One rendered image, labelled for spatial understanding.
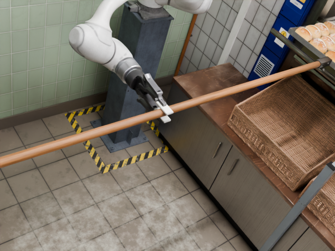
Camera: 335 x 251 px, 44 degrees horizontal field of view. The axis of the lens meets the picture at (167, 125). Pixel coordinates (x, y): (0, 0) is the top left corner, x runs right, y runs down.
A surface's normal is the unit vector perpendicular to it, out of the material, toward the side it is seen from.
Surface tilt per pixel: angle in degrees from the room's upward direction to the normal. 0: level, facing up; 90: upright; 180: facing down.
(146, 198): 0
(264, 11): 90
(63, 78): 90
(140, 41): 90
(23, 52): 90
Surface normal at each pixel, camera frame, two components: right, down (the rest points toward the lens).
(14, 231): 0.24, -0.69
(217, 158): -0.78, 0.27
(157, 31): 0.54, 0.68
